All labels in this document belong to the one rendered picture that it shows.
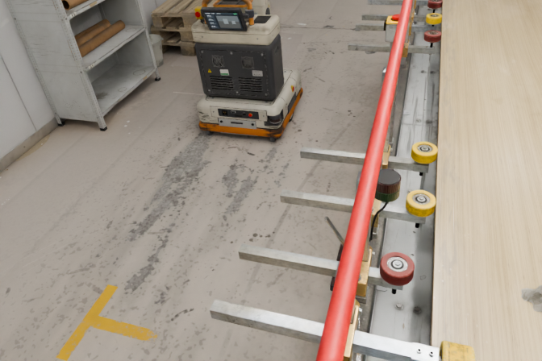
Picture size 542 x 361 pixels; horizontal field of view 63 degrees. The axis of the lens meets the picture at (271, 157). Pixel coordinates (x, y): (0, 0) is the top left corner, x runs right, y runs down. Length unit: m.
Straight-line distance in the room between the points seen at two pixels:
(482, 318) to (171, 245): 1.79
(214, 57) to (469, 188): 2.07
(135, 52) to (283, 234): 2.49
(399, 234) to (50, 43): 2.75
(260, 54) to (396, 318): 1.97
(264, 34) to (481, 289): 2.11
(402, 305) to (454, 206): 0.33
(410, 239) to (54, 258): 1.91
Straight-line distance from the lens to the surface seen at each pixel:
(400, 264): 1.15
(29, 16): 3.59
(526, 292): 1.17
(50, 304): 2.54
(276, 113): 3.01
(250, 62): 2.98
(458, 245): 1.23
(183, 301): 2.28
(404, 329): 1.39
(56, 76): 3.70
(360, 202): 0.19
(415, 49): 2.43
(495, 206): 1.36
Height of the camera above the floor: 1.77
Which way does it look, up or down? 36 degrees down
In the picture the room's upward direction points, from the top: 6 degrees counter-clockwise
